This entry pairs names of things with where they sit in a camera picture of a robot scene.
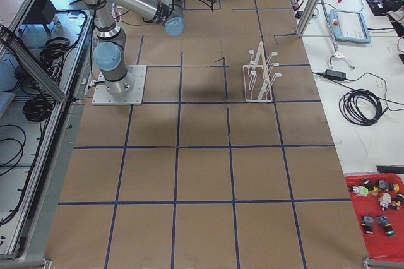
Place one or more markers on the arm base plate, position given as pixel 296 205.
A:
pixel 128 91

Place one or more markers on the black power adapter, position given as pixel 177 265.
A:
pixel 335 75

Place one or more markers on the metal reacher grabber tool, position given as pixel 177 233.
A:
pixel 337 55

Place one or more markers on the blue teach pendant tablet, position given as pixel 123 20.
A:
pixel 349 26

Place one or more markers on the red parts tray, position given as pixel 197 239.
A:
pixel 378 203

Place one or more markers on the white wire cup rack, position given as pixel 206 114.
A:
pixel 258 75

